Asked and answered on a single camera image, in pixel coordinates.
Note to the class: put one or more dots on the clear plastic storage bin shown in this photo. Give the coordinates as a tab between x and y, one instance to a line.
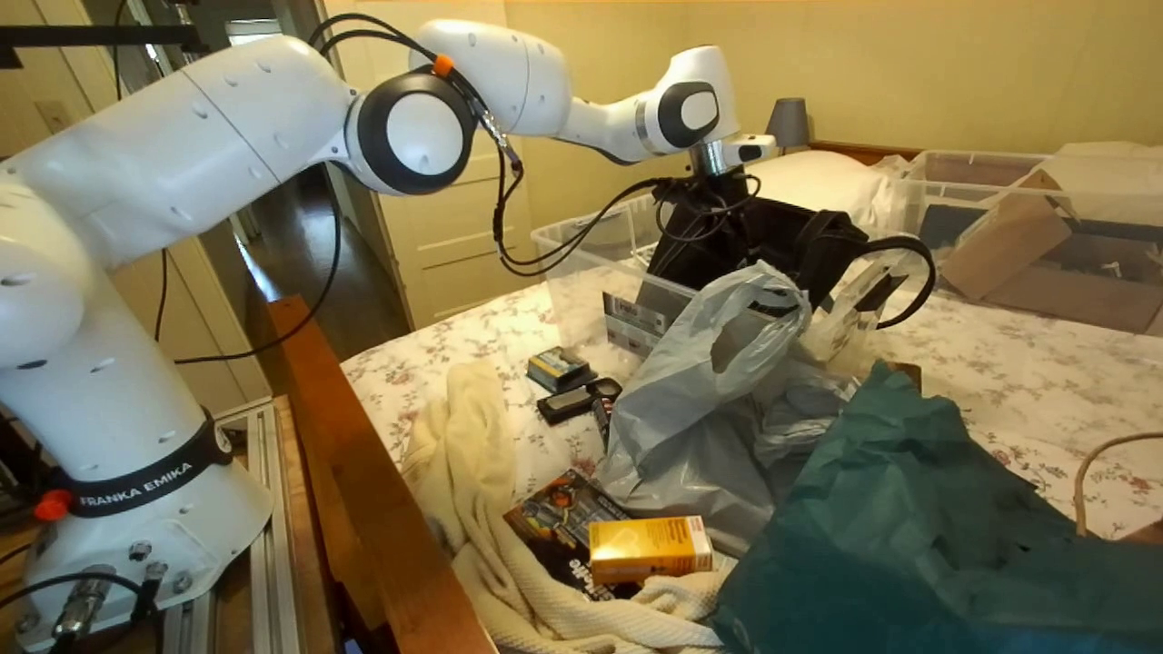
582	261

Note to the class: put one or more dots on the white panel door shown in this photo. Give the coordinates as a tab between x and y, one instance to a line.
450	255

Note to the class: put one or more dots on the gray lamp shade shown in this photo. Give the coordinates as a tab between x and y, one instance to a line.
790	123

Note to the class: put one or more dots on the black camera stand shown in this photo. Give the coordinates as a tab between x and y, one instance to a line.
86	39

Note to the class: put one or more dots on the teal fabric bag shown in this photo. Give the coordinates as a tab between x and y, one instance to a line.
922	533

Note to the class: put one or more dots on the wooden bed footboard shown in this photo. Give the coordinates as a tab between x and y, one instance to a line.
351	484

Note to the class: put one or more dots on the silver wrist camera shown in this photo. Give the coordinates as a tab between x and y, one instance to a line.
751	150

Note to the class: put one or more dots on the white translucent plastic cover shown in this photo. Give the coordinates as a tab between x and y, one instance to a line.
1109	176

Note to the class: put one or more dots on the black fabric bag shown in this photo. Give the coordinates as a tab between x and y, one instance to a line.
785	249

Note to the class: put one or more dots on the black magnifier loupe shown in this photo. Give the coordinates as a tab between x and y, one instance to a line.
603	405

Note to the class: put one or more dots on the yellow cardboard box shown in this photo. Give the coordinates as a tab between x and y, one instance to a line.
649	547

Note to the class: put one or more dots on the cream towel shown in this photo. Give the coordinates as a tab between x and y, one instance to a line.
474	484

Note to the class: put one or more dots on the small black device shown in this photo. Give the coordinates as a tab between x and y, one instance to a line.
563	405

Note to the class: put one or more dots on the clear bin with cardboard box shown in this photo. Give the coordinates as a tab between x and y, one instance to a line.
1090	275

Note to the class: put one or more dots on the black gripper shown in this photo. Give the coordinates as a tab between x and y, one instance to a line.
719	204

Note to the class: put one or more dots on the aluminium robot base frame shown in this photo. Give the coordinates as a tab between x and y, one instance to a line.
275	547

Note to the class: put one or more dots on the wall switch plate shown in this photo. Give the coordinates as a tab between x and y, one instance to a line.
51	123

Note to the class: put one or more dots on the floral white bedspread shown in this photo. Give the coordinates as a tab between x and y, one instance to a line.
1029	364

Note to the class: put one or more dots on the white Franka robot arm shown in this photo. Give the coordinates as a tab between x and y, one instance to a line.
159	182

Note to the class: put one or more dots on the brown cardboard box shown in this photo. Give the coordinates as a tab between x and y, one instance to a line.
1000	249

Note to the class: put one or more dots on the wooden headboard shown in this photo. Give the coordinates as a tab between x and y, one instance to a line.
866	150

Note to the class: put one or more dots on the white pillow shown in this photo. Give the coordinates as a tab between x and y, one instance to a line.
823	186

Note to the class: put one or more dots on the gray plastic shopping bag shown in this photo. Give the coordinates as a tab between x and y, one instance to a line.
691	388

